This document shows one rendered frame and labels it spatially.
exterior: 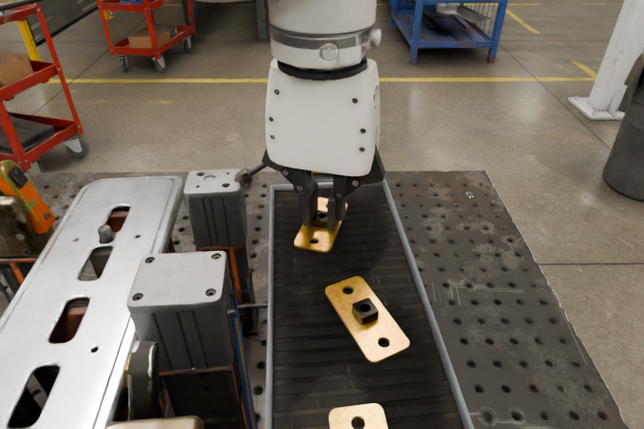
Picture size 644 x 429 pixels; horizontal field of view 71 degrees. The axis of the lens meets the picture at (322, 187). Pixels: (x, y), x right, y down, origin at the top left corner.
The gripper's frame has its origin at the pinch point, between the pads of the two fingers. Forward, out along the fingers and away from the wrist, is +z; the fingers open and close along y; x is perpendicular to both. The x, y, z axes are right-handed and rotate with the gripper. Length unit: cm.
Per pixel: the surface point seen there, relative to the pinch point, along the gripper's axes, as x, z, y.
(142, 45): -300, 93, 246
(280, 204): -2.2, 2.6, 5.6
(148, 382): 17.1, 10.2, 11.9
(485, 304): -37, 49, -26
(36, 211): -7, 16, 50
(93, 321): 7.6, 18.5, 28.1
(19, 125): -142, 90, 221
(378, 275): 5.6, 2.6, -6.9
